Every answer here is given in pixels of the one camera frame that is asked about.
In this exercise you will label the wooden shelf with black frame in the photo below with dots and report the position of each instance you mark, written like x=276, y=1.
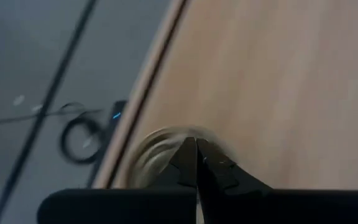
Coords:
x=275, y=93

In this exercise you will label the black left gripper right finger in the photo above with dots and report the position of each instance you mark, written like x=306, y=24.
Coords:
x=216, y=174

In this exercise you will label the blue salmon can gold lid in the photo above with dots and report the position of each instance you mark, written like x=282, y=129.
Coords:
x=154, y=155

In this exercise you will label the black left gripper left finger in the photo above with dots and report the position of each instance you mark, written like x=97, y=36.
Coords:
x=186, y=165

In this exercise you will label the black device with blue light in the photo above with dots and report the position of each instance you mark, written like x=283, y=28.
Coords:
x=117, y=109

